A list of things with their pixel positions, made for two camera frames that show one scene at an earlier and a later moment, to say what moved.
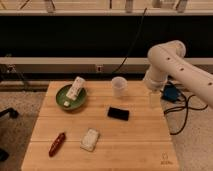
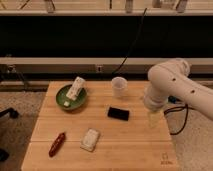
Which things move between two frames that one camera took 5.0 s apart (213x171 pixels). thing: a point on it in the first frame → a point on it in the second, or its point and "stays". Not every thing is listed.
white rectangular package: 75,88 stays
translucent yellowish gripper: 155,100 → 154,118
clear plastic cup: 119,86 stays
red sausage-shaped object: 57,142 stays
